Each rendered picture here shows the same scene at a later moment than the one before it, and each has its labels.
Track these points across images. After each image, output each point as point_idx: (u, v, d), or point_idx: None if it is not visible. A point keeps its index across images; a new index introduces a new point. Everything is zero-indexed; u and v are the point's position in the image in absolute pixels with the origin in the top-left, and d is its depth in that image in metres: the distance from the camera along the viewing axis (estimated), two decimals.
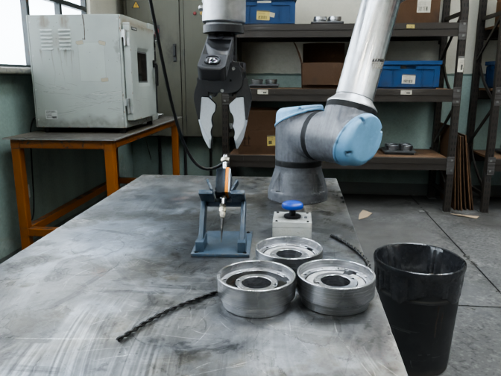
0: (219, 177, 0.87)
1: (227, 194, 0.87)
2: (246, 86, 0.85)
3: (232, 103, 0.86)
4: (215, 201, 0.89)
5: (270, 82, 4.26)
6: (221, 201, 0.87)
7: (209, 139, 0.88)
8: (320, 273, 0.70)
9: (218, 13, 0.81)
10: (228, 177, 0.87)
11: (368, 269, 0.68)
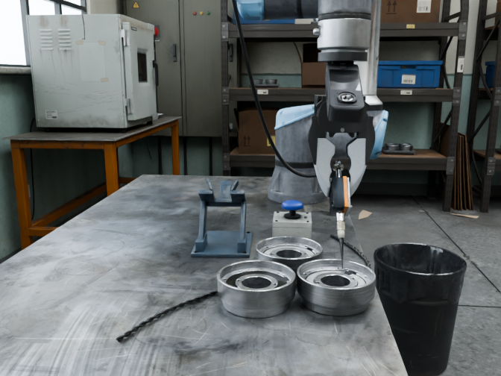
0: (336, 189, 0.72)
1: (345, 209, 0.72)
2: (370, 125, 0.71)
3: (351, 145, 0.72)
4: (215, 201, 0.89)
5: (270, 82, 4.26)
6: (339, 218, 0.72)
7: (329, 187, 0.74)
8: (320, 273, 0.70)
9: (344, 39, 0.68)
10: (347, 189, 0.72)
11: (368, 269, 0.68)
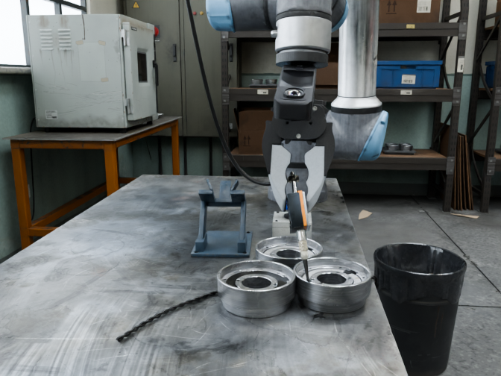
0: (293, 207, 0.65)
1: (304, 227, 0.65)
2: (329, 132, 0.65)
3: (309, 153, 0.66)
4: (215, 201, 0.89)
5: (270, 82, 4.26)
6: (300, 237, 0.65)
7: (283, 200, 0.67)
8: (320, 271, 0.70)
9: (299, 37, 0.63)
10: (304, 206, 0.65)
11: (367, 270, 0.67)
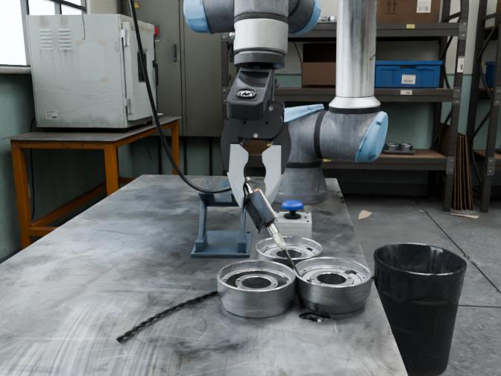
0: (258, 204, 0.67)
1: None
2: (285, 131, 0.67)
3: (265, 151, 0.67)
4: (215, 201, 0.89)
5: None
6: (273, 231, 0.67)
7: (241, 198, 0.68)
8: (320, 271, 0.70)
9: (255, 39, 0.65)
10: (265, 201, 0.67)
11: (367, 270, 0.67)
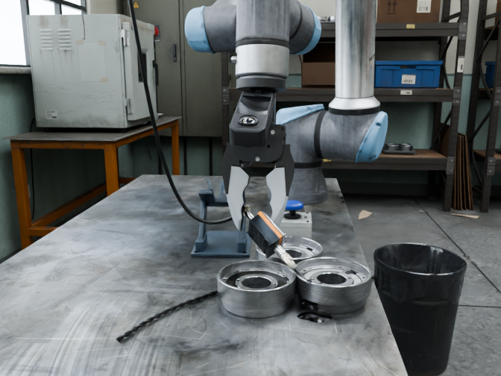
0: (261, 227, 0.67)
1: (280, 240, 0.67)
2: (288, 154, 0.67)
3: (270, 174, 0.68)
4: (215, 201, 0.89)
5: None
6: (280, 251, 0.67)
7: (239, 219, 0.69)
8: (320, 271, 0.70)
9: (256, 64, 0.66)
10: (271, 221, 0.68)
11: (367, 270, 0.67)
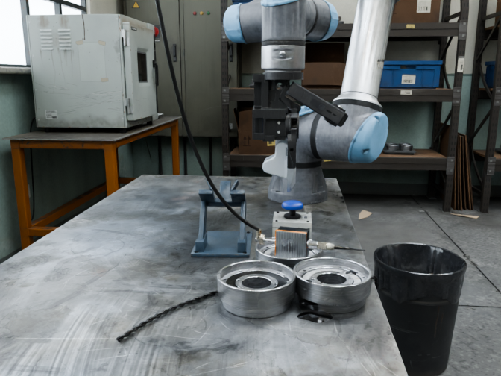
0: None
1: (306, 251, 0.74)
2: None
3: (296, 146, 0.89)
4: (215, 201, 0.89)
5: None
6: (314, 248, 0.75)
7: (295, 183, 0.89)
8: (320, 271, 0.70)
9: (304, 62, 0.85)
10: (288, 257, 0.75)
11: (367, 270, 0.67)
